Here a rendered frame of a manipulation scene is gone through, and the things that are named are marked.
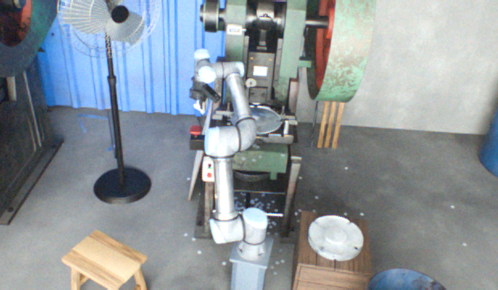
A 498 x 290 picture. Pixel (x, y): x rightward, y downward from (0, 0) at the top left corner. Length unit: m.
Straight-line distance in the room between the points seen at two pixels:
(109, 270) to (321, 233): 1.10
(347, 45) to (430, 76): 2.10
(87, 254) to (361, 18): 1.74
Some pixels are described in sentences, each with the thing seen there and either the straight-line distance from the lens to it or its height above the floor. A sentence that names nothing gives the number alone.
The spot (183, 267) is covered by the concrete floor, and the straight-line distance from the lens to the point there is 2.89.
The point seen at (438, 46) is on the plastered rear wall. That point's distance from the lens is 4.14.
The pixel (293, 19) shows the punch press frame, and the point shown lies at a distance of 2.44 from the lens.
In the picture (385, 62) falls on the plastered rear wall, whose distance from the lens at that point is 4.07.
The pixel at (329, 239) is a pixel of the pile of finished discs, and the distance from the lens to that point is 2.58.
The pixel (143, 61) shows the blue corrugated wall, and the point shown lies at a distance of 3.99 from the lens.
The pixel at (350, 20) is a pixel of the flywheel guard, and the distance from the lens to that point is 2.21.
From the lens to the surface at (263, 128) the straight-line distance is 2.62.
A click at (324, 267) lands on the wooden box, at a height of 0.35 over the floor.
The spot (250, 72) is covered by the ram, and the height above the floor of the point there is 1.05.
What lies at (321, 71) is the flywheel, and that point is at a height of 1.04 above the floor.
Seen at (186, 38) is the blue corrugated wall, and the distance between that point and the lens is 3.85.
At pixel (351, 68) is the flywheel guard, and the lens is 2.27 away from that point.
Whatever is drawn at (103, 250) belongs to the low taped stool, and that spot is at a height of 0.33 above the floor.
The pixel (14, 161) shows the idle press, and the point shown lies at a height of 0.22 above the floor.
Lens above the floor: 2.19
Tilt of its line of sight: 35 degrees down
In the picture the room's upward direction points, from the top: 5 degrees clockwise
